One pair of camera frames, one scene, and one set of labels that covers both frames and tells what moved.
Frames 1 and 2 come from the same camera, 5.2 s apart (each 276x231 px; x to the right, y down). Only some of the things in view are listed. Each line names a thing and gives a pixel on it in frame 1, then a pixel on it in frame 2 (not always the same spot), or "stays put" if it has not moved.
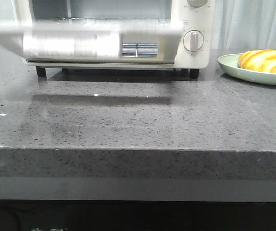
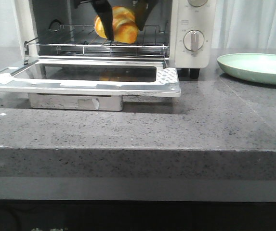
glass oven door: x=88 y=41 → x=124 y=77
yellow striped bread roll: x=264 y=59 → x=124 y=24
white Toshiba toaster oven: x=116 y=34 stays put
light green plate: x=229 y=63 stays put
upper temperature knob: x=197 y=3 stays put
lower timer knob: x=193 y=40 stays put
